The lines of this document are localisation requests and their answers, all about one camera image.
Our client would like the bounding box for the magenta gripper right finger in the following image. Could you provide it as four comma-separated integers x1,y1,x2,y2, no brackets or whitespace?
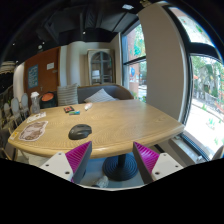
132,141,184,185

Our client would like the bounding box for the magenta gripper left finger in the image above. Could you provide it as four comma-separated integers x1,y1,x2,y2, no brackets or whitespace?
39,140,93,185

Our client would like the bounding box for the black computer mouse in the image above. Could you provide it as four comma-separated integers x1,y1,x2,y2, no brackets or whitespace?
68,124,92,140

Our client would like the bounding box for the black round table base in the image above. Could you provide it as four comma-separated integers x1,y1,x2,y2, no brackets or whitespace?
103,154,138,181

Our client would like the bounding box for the wooden oval table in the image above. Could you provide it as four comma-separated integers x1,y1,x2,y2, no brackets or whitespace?
8,100,184,158

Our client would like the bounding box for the small teal green packet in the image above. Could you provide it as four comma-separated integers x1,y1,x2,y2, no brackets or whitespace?
69,111,80,115

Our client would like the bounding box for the small dark red box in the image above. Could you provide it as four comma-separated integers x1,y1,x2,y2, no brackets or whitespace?
64,106,74,113

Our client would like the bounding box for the white pink small tube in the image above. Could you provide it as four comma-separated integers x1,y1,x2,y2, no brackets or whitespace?
84,103,93,111

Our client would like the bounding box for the white printed menu card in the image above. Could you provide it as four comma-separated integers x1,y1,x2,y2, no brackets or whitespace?
27,112,46,123

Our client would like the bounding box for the striped grey cushion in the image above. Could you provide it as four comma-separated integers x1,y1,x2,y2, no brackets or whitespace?
57,84,78,106

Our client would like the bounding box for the black orange round stool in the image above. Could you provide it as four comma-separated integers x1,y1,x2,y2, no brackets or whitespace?
40,92,57,109

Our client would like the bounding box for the white striped pillow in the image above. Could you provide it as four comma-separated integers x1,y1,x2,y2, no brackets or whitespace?
85,89,114,103

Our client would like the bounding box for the grey curved sofa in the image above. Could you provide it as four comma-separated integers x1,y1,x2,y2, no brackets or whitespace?
77,83,133,104

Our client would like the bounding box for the small yellow sticker card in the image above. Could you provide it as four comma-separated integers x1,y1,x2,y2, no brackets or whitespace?
9,131,19,140

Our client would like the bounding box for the grey dining chair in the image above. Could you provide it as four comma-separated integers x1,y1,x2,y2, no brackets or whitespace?
11,97,22,126

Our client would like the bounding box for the clear plastic bottle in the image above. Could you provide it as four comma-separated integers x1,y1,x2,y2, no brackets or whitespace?
31,92,40,114

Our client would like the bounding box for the arched glass display cabinet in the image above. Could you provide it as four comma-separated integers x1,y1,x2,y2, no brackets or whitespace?
87,49,115,85

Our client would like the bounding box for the blue wall poster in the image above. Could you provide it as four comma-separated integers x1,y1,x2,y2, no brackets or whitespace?
28,65,38,89

